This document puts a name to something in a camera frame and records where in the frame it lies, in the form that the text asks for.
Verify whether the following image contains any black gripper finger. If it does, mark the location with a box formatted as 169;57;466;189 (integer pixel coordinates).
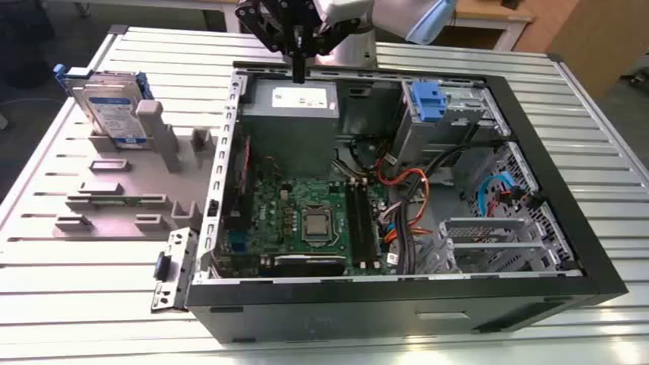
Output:
298;21;366;84
235;2;301;84

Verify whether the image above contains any hard disk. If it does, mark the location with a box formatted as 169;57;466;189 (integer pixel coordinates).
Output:
53;64;153;153

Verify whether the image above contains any blue data wire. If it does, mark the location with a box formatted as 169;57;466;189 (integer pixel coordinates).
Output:
475;173;511;217

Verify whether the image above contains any red yellow black power wire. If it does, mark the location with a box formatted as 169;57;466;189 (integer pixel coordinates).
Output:
498;186;546;210

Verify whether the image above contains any metal disk bay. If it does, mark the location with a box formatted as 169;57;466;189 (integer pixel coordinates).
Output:
438;217;563;275

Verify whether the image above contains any blue plastic drive latch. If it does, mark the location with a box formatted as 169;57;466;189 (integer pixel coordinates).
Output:
410;81;450;123

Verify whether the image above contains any grey power supply unit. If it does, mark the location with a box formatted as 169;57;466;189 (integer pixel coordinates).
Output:
235;78;341;180

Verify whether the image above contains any metal optical drive cage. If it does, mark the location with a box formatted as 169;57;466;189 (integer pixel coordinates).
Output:
391;79;511;168

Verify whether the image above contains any green motherboard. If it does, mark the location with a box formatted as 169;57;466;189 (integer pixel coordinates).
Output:
214;176;405;278

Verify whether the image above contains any CPU socket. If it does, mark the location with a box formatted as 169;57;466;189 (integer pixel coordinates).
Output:
297;202;339;249

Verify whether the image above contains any grey parts rack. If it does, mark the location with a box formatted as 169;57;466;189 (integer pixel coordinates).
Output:
53;99;219;239

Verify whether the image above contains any wooden cabinet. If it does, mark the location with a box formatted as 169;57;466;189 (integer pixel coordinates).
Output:
511;0;649;100

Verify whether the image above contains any black RAM slot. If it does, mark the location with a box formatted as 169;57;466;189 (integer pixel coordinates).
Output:
357;178;382;269
345;178;369;271

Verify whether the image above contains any silver CPU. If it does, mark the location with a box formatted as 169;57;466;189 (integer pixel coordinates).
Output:
302;214;331;236

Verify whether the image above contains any green RAM stick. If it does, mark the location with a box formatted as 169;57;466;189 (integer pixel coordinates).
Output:
87;194;146;206

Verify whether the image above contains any black graphics card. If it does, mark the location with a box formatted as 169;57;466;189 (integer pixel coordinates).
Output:
211;250;350;279

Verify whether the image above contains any blue video port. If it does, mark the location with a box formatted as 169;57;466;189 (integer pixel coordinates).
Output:
153;251;171;281

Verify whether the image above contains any black PC case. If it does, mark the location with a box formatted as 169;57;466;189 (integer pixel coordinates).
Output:
150;59;630;345

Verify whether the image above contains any wooden desk white frame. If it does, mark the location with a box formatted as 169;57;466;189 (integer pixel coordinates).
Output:
201;0;537;52

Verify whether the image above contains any thin red wire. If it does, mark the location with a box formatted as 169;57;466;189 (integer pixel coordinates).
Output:
233;135;253;220

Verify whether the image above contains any orange wire bundle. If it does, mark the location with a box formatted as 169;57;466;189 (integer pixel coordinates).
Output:
374;167;435;244

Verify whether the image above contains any thick black cable bundle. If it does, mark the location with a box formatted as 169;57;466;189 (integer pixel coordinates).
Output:
394;139;507;275

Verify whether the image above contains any metal card latch bracket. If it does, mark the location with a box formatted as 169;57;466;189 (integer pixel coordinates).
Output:
150;226;199;315

